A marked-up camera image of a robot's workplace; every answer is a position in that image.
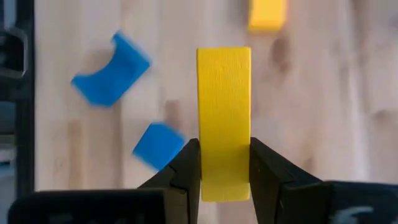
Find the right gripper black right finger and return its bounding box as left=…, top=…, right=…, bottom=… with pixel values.
left=249, top=137, right=398, bottom=224

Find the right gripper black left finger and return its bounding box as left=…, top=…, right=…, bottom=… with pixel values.
left=7, top=139, right=202, bottom=224

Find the blue cube block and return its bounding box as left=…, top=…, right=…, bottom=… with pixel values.
left=132, top=121, right=187, bottom=173

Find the yellow rectangular block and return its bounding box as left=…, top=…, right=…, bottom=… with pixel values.
left=248, top=0, right=287, bottom=33
left=196, top=46, right=252, bottom=202

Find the blue arch block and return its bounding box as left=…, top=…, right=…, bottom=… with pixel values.
left=70, top=30, right=152, bottom=109

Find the black aluminium table frame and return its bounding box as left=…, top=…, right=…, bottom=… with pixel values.
left=14, top=0, right=36, bottom=200

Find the small black depth camera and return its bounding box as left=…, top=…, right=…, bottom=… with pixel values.
left=0, top=26, right=29, bottom=79

